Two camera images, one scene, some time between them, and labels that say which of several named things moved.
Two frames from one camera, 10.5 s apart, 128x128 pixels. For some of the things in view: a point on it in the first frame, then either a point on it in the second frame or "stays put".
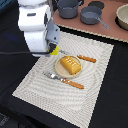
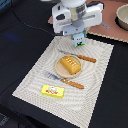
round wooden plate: (62, 72) stays put
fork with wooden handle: (64, 80) stays put
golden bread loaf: (72, 66) stays put
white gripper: (39, 30) to (74, 21)
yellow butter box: (55, 51) to (52, 90)
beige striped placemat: (68, 84) stays put
